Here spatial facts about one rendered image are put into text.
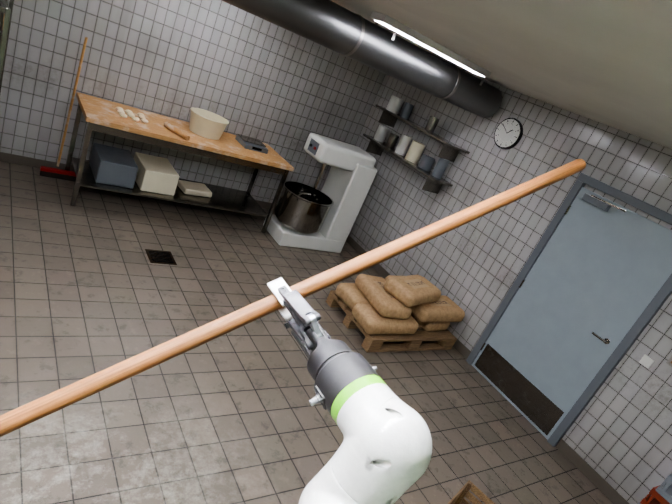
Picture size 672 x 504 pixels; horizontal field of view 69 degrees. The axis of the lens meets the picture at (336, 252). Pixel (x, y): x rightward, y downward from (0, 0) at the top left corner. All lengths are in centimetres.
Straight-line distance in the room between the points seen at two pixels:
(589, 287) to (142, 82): 484
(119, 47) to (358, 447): 536
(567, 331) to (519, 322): 47
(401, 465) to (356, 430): 7
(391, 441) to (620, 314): 407
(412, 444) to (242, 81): 571
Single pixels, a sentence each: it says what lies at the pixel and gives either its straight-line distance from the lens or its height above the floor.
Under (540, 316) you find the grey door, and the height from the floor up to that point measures 87.
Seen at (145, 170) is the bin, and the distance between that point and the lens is 542.
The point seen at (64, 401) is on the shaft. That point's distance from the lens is 90.
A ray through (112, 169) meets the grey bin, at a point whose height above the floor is 40.
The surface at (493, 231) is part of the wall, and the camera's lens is 531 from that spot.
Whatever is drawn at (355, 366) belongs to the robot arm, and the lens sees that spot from 74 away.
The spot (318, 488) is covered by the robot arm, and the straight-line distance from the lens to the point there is 73.
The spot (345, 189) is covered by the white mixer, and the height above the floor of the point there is 85.
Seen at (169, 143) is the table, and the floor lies 83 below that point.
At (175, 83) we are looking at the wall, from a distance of 595.
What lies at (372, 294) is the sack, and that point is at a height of 41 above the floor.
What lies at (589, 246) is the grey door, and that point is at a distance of 478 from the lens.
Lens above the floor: 224
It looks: 20 degrees down
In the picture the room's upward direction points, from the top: 24 degrees clockwise
